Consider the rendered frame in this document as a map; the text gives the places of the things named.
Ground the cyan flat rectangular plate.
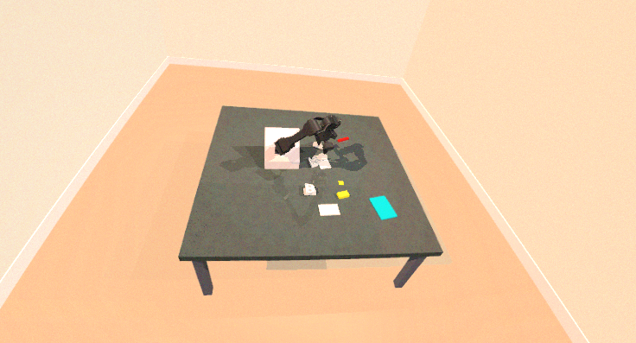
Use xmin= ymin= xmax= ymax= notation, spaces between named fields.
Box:
xmin=369 ymin=196 xmax=397 ymax=220

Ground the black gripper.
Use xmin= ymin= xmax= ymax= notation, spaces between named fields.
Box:
xmin=315 ymin=131 xmax=334 ymax=155

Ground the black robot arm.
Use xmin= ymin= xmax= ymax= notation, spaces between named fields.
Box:
xmin=274 ymin=115 xmax=341 ymax=156

